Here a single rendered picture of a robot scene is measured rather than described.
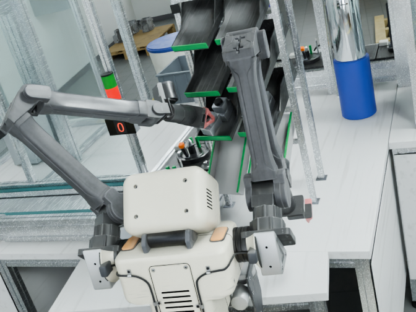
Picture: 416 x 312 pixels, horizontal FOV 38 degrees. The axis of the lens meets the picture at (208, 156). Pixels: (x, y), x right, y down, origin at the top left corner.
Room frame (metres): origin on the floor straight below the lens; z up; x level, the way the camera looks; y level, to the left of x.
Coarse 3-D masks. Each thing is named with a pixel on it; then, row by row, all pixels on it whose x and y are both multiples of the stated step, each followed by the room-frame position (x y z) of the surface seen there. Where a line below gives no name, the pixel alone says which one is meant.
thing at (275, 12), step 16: (176, 0) 2.00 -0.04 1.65; (272, 0) 1.86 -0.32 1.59; (288, 0) 2.01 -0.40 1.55; (176, 16) 2.00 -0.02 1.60; (272, 16) 1.86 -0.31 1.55; (288, 16) 2.01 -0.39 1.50; (192, 64) 2.00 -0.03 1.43; (288, 64) 1.86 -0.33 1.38; (288, 80) 1.86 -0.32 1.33; (304, 80) 2.01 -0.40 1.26; (304, 96) 2.01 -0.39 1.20; (304, 144) 1.85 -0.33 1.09; (304, 160) 1.86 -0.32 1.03; (320, 160) 2.01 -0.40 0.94; (320, 176) 2.01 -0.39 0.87
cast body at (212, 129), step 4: (212, 112) 1.87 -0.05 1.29; (208, 116) 1.85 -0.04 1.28; (216, 116) 1.87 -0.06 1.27; (220, 116) 1.91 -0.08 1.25; (208, 120) 1.85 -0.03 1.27; (216, 120) 1.87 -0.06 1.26; (220, 120) 1.88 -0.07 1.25; (212, 124) 1.85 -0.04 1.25; (216, 124) 1.87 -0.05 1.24; (220, 124) 1.88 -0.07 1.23; (208, 128) 1.86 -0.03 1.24; (212, 128) 1.85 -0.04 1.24; (216, 128) 1.87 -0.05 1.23; (204, 132) 1.87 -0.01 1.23; (208, 132) 1.86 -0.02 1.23; (212, 132) 1.85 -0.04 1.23
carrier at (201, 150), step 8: (176, 144) 2.42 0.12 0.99; (192, 144) 2.28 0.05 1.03; (200, 144) 2.32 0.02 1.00; (208, 144) 2.37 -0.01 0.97; (176, 152) 2.38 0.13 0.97; (192, 152) 2.27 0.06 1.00; (200, 152) 2.27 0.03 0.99; (208, 152) 2.26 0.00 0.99; (168, 160) 2.32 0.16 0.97; (176, 160) 2.30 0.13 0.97; (184, 160) 2.23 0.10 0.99; (192, 160) 2.22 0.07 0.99; (200, 160) 2.22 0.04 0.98; (208, 160) 2.21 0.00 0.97; (160, 168) 2.26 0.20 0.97; (208, 168) 2.14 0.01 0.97
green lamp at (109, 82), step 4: (108, 76) 2.22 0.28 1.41; (112, 76) 2.23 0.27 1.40; (104, 80) 2.23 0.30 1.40; (108, 80) 2.22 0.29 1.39; (112, 80) 2.23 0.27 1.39; (104, 84) 2.23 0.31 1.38; (108, 84) 2.22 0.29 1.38; (112, 84) 2.22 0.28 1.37; (116, 84) 2.24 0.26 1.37; (108, 88) 2.22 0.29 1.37; (112, 88) 2.22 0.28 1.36
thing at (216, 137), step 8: (224, 88) 2.08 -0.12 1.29; (224, 96) 2.04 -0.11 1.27; (232, 96) 2.02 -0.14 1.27; (208, 104) 1.99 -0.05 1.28; (232, 104) 1.98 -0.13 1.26; (232, 112) 1.95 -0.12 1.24; (240, 112) 1.91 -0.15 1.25; (232, 120) 1.91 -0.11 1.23; (200, 128) 1.93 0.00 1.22; (224, 128) 1.90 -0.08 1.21; (232, 128) 1.85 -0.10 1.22; (200, 136) 1.89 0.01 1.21; (208, 136) 1.87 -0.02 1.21; (216, 136) 1.86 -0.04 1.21; (224, 136) 1.84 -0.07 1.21; (232, 136) 1.84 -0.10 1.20
